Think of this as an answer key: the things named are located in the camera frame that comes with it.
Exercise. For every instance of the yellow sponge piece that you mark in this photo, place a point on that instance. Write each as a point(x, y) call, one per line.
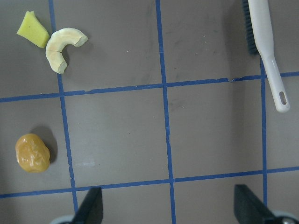
point(32, 30)

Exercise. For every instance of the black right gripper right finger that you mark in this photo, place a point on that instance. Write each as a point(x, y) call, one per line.
point(248, 208)

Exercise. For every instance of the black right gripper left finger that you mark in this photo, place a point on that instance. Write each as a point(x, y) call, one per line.
point(91, 209)

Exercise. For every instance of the white hand brush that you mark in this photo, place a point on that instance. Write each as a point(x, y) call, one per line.
point(259, 36)

